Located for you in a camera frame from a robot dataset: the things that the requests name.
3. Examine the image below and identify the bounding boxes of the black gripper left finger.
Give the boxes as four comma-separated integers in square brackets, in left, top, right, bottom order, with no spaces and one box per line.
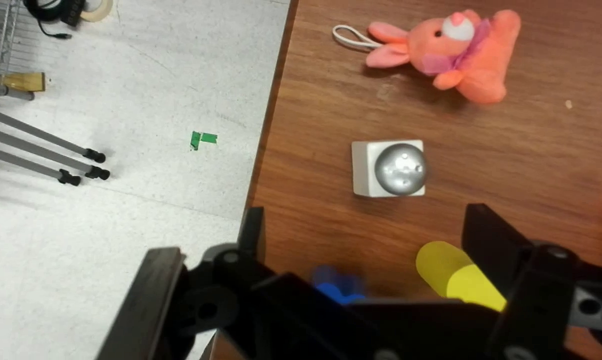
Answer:
[97,245,188,360]

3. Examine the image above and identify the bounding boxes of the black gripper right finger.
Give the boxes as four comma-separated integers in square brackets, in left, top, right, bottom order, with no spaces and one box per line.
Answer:
[459,202,602,360]

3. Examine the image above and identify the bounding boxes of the white bottle silver cap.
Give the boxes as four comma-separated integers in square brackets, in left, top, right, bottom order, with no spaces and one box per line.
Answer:
[351,137,430,199]

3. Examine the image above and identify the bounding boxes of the yellow cylinder block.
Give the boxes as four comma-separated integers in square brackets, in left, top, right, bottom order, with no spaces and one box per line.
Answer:
[414,239,509,313]

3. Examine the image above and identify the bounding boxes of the blue cube block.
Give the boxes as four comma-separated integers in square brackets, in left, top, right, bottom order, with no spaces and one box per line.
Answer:
[310,264,369,307]

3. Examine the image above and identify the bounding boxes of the green floor tape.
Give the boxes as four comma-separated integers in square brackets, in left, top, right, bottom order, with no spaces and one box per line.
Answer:
[188,130,220,152]

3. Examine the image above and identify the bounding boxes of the grey tripod legs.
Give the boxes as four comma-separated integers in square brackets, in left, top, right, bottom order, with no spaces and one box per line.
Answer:
[0,102,112,187]

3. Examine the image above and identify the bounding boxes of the pink plush bunny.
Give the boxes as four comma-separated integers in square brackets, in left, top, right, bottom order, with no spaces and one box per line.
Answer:
[330,5,525,106]

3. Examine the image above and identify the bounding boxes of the clear tape roll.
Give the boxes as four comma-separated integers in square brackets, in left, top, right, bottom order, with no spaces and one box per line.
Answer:
[78,0,117,22]

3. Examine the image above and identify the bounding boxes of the black floor cable bundle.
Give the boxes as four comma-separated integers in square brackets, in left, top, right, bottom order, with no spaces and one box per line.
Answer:
[22,0,87,22]

